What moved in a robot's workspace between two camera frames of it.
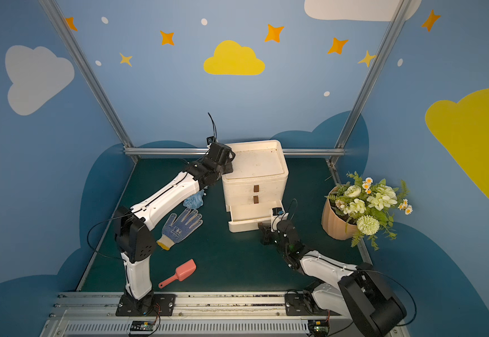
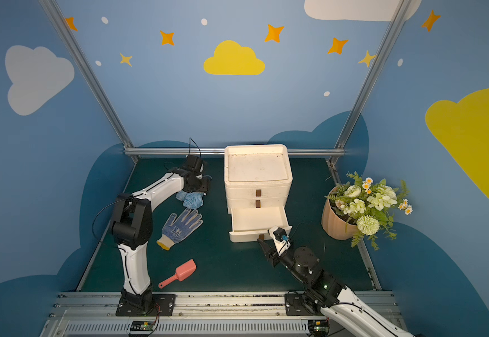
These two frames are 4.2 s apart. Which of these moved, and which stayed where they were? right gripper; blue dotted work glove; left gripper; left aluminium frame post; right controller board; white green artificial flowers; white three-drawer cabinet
Moved: left gripper; right gripper
Stayed: white green artificial flowers; white three-drawer cabinet; right controller board; left aluminium frame post; blue dotted work glove
